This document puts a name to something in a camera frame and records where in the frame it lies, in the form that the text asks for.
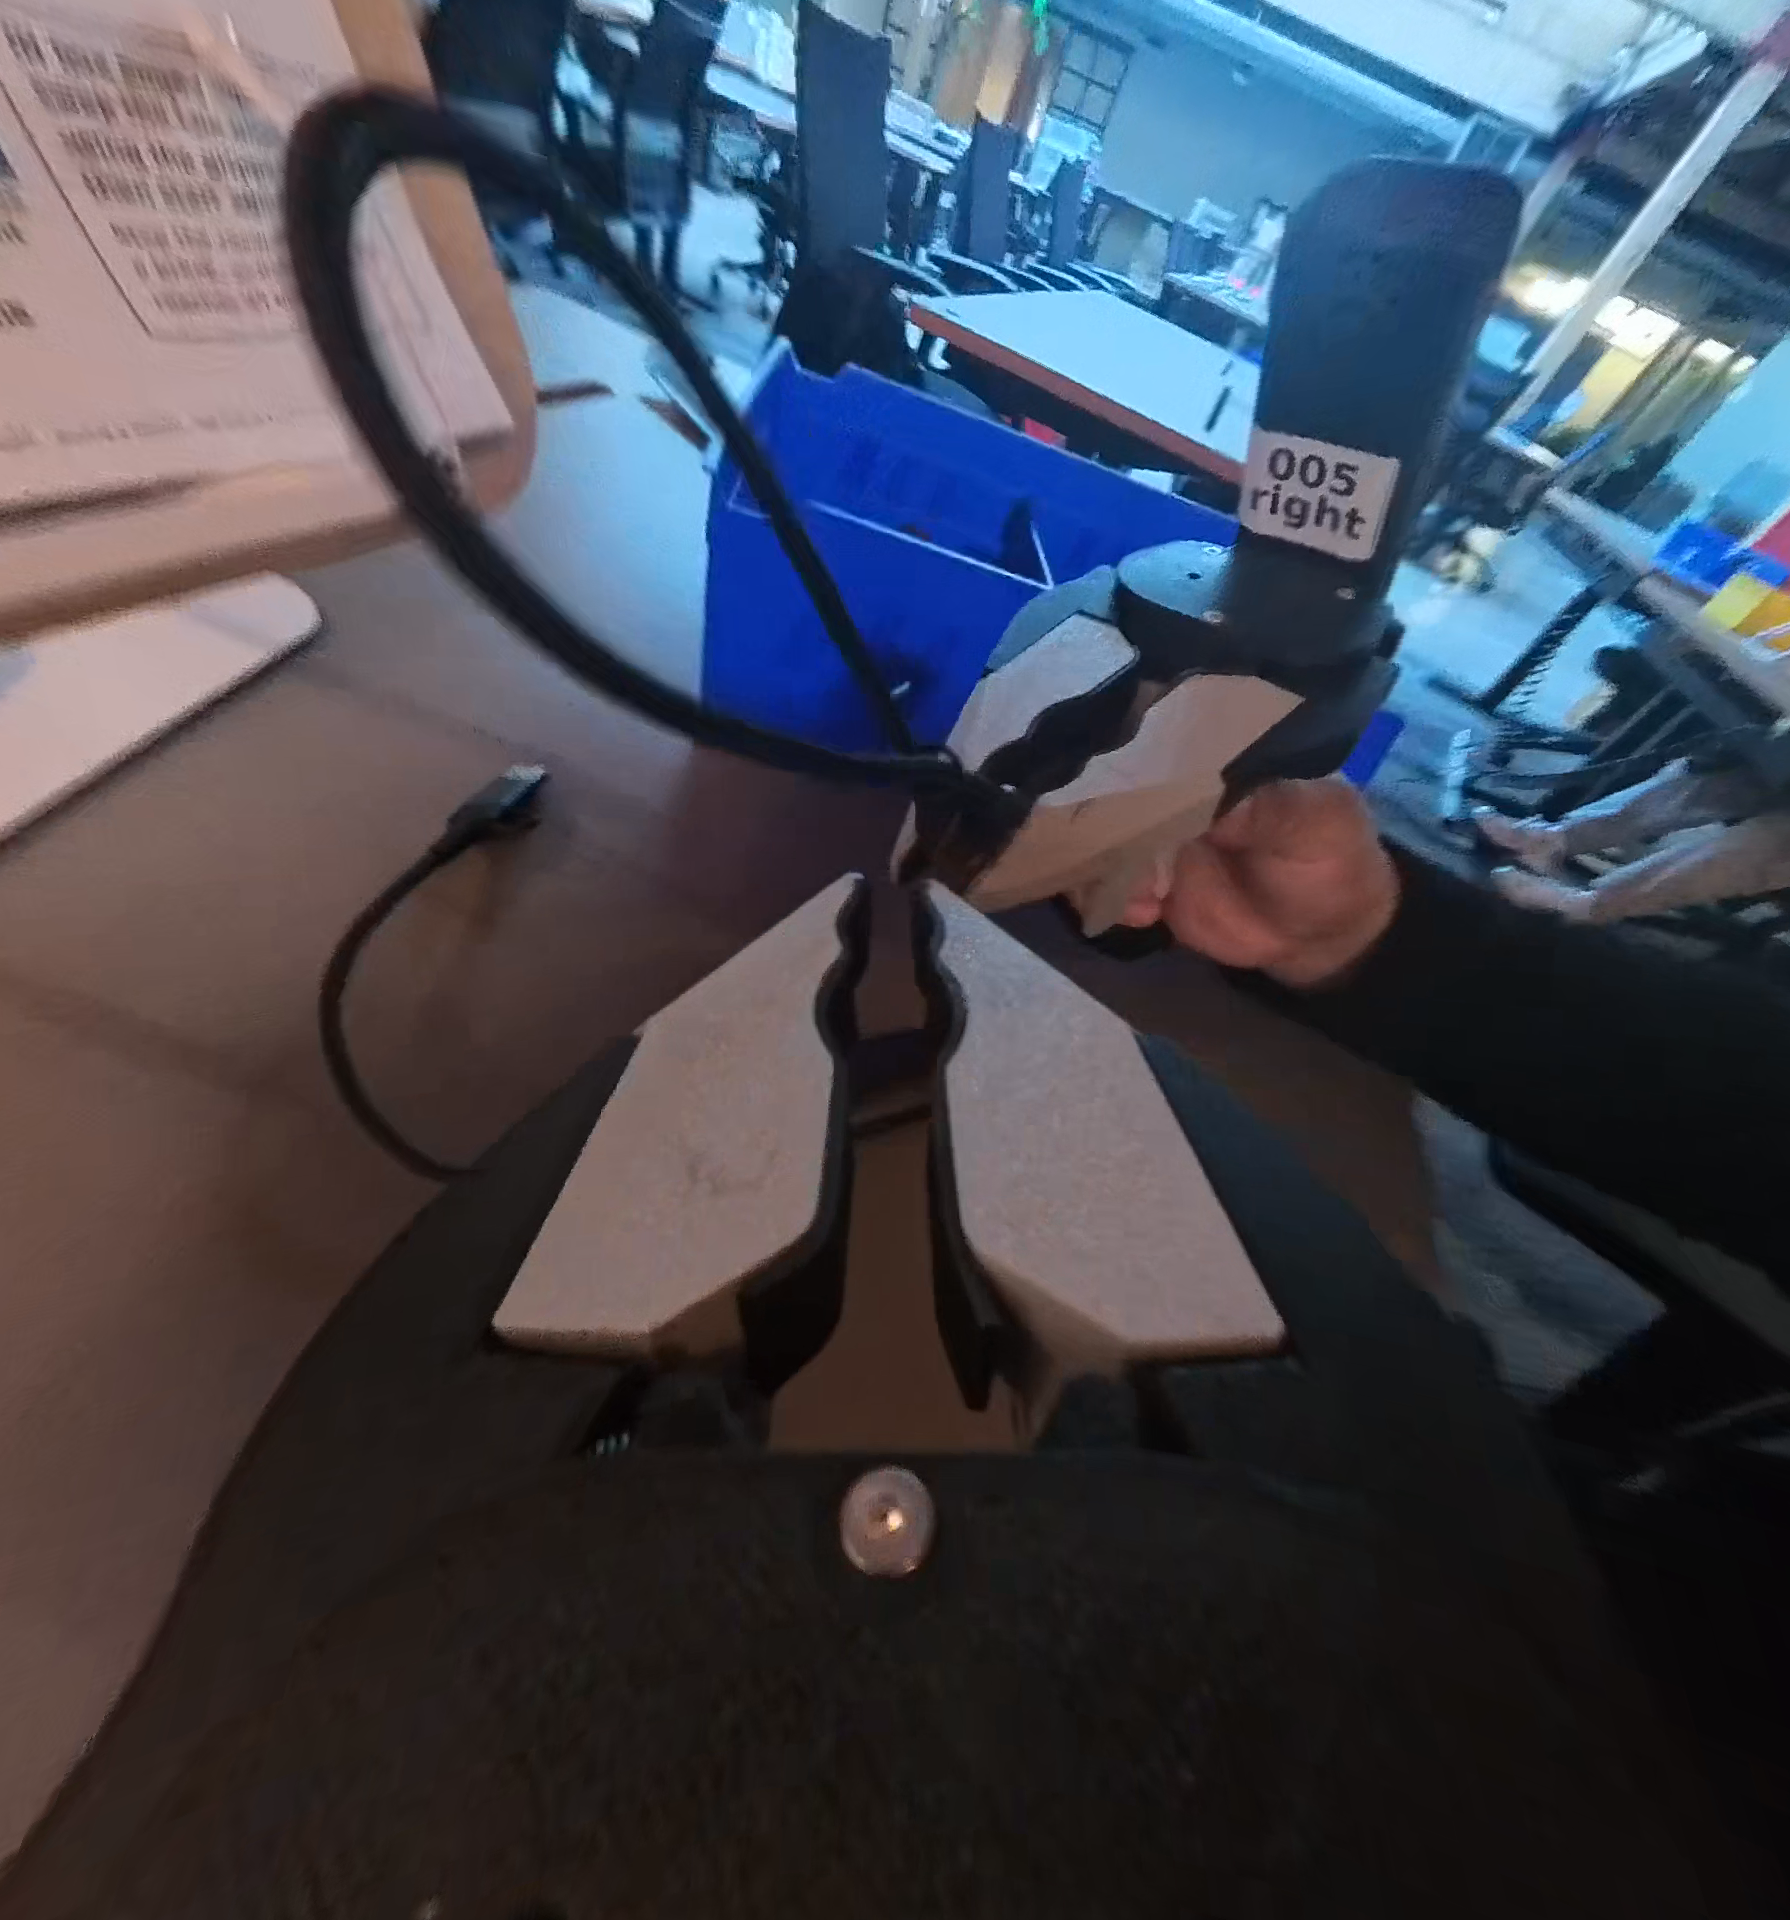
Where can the black office chair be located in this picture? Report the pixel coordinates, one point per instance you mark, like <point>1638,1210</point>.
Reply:
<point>845,178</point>

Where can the white stand base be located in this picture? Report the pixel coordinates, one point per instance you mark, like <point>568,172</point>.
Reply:
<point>116,704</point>

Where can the grey work table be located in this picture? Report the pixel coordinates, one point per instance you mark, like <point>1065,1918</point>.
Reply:
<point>1088,361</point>

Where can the blue plastic bin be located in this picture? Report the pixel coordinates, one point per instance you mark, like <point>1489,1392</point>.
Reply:
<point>789,629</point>

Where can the person's right hand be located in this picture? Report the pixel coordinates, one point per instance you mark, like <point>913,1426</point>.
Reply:
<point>1284,886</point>

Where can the yellow plastic bin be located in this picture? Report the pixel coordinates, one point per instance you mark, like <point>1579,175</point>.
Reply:
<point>1789,621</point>

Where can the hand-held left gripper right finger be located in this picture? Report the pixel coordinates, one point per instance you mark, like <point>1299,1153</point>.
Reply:
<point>1104,1185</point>

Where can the instruction sheet on board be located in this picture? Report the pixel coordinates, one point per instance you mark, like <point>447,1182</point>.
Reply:
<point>159,224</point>

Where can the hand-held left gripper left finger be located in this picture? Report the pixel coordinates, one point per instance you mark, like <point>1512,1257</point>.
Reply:
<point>686,1169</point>

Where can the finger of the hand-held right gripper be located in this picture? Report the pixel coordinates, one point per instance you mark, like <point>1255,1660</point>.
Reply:
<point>1060,666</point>
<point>1119,796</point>

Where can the person's right forearm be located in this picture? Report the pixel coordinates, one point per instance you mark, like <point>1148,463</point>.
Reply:
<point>1583,1048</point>

